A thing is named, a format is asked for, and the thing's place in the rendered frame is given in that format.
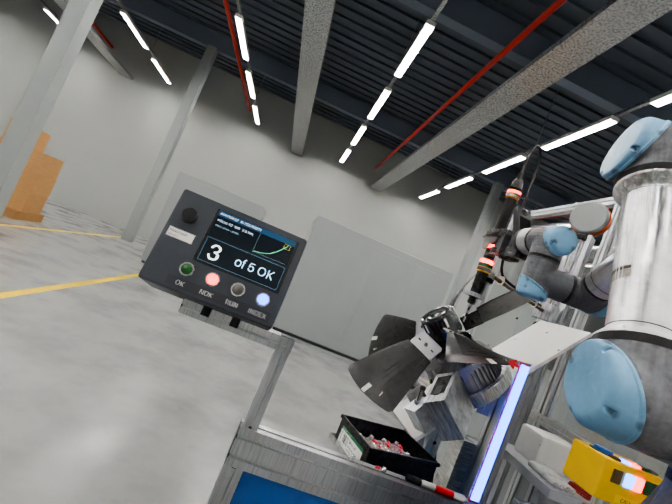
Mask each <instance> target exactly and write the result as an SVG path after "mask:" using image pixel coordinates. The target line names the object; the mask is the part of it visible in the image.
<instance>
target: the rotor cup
mask: <svg viewBox="0 0 672 504"><path fill-rule="evenodd" d="M436 313H440V314H439V315H438V316H434V315H435V314H436ZM445 318H446V320H447V322H448V324H449V326H450V327H447V325H446V323H445V321H444V319H445ZM421 324H422V326H423V328H424V330H425V332H426V333H427V334H428V335H429V336H430V337H431V338H432V339H433V340H434V341H435V342H436V343H437V344H438V345H439V346H440V347H441V348H442V352H441V353H439V354H438V355H437V356H436V358H445V354H446V338H447V334H445V333H443V332H441V330H442V331H444V332H446V331H445V330H444V329H443V328H447V329H449V330H451V331H454V332H456V333H458V330H461V331H462V327H463V326H462V324H461V322H460V320H459V318H458V316H457V314H456V312H455V310H454V308H453V307H452V306H449V305H446V306H441V307H438V308H435V309H433V310H431V311H429V312H428V313H426V314H425V315H424V316H423V317H422V318H421ZM424 325H426V327H427V329H428V331H429V333H428V332H427V330H426V328H425V326H424ZM461 335H464V336H466V337H467V338H469V339H470V340H471V339H473V338H472V335H471V334H470V333H469V332H465V331H462V332H461Z"/></svg>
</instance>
